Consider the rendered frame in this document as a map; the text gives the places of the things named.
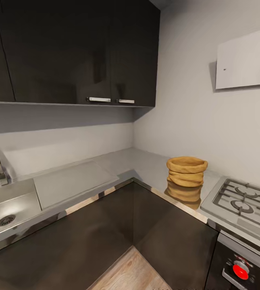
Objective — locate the popcorn bag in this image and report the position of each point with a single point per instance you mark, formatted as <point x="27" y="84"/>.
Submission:
<point x="186" y="171"/>

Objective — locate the burner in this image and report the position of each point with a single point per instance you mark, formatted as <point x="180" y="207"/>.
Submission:
<point x="236" y="202"/>

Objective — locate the range hood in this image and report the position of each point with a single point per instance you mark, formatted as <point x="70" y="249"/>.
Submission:
<point x="238" y="62"/>

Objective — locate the oven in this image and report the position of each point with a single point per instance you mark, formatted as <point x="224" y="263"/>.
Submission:
<point x="233" y="267"/>

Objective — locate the drop in sink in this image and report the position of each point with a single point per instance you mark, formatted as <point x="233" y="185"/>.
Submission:
<point x="30" y="197"/>

